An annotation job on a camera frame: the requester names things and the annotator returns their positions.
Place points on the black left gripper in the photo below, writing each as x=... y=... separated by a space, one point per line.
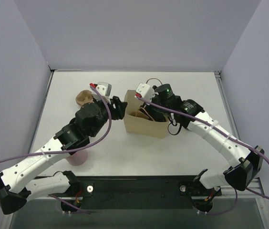
x=115 y=108

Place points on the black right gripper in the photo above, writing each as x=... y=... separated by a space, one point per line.
x=154 y=112

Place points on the beige paper bag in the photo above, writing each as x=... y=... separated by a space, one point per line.
x=137 y=119

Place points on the brown cardboard cup carrier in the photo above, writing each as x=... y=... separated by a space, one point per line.
x=84 y=97

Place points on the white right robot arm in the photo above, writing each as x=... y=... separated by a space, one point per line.
x=243 y=164

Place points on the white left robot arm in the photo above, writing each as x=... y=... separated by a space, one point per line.
x=19 y=183

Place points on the pink straw holder cup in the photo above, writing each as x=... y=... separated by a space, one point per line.
x=77 y=158

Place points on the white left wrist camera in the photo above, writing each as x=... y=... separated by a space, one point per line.
x=101 y=89

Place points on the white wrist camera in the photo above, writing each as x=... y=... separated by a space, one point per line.
x=101 y=89
x=145 y=91

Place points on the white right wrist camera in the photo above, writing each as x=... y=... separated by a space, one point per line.
x=145 y=91

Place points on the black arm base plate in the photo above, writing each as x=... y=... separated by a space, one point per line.
x=141 y=192

